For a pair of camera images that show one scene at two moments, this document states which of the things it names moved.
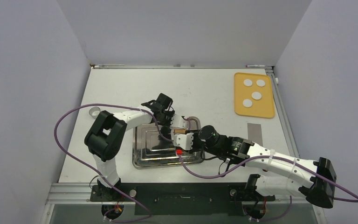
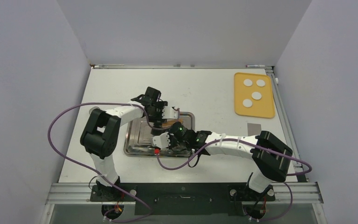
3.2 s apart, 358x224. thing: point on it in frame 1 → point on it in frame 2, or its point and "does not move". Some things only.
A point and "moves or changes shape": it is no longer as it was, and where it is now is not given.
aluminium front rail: (60, 193) does not move
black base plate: (180, 200) does not move
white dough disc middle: (256, 95) does not move
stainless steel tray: (151, 150) moves or changes shape
